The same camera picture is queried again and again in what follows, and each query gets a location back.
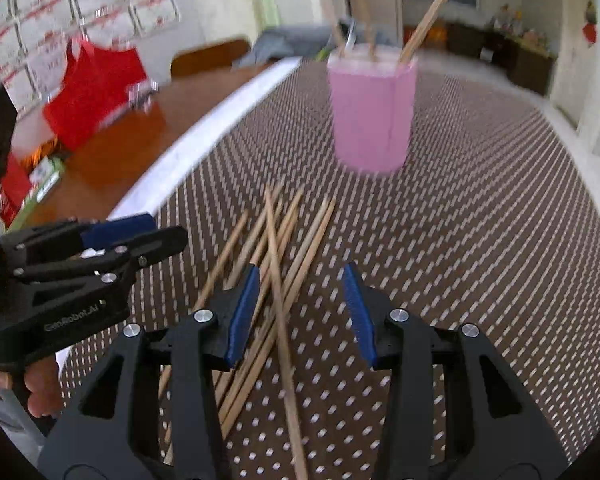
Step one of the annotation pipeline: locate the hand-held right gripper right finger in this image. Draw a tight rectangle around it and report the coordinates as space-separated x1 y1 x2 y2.
341 261 571 480

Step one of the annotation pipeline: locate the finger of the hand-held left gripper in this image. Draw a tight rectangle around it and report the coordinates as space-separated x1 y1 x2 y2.
12 226 189 286
0 213 157 261

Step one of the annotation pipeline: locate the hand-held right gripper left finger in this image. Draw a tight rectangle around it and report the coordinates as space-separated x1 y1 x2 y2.
40 262 261 480

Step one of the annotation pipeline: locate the bunch of wooden chopsticks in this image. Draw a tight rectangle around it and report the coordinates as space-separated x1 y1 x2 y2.
157 182 337 480

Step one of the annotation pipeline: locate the pink cup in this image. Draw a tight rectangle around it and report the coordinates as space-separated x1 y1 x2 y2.
326 45 420 176

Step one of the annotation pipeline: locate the wooden chopstick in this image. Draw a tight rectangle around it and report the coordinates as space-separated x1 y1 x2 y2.
350 0 379 62
399 0 469 65

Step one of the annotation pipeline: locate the person's left hand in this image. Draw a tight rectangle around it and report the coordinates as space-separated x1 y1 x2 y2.
0 355 63 418

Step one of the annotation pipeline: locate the green box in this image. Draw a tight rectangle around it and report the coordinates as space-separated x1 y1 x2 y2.
22 155 66 211

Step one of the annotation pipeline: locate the red packet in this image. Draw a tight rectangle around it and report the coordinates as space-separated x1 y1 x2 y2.
0 152 33 228

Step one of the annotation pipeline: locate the brown polka dot tablecloth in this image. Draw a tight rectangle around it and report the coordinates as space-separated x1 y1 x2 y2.
55 57 600 480

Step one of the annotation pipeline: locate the red box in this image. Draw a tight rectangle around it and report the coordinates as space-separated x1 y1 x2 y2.
42 40 148 153

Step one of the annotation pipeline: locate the shiny foil wrapper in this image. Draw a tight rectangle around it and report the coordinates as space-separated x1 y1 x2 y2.
125 80 161 111

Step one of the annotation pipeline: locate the wooden chair back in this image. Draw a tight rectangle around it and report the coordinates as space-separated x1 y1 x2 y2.
170 37 253 80

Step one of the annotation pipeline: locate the grey cloth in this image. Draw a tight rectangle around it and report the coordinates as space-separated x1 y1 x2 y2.
232 22 361 68

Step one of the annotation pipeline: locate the dark wooden cabinet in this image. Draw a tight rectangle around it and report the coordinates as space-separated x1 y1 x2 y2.
405 17 558 98

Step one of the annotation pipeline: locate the group of small ornaments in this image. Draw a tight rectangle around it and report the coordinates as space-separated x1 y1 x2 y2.
490 4 553 48

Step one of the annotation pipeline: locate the group of wall certificates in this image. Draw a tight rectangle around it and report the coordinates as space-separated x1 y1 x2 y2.
0 0 181 111

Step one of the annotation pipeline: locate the red hanging wall decoration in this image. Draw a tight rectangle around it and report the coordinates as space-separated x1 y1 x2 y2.
582 0 599 47

